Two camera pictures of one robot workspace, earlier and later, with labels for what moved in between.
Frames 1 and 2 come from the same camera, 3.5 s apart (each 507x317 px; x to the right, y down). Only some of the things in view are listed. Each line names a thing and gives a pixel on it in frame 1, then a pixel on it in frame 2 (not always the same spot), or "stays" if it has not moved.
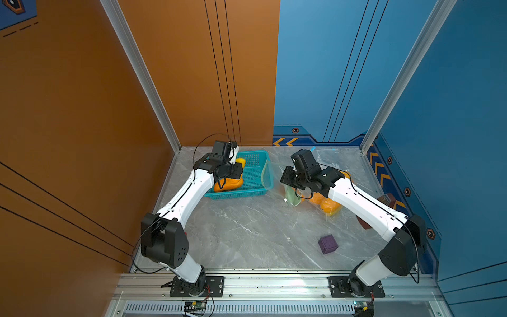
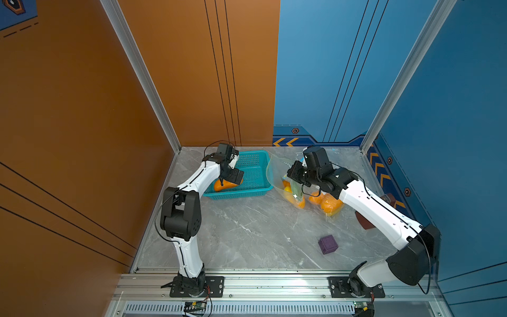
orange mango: (230, 183) → (302, 203)
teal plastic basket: (257, 177) stays
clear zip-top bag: (321, 203) stays
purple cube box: (327, 244) stays
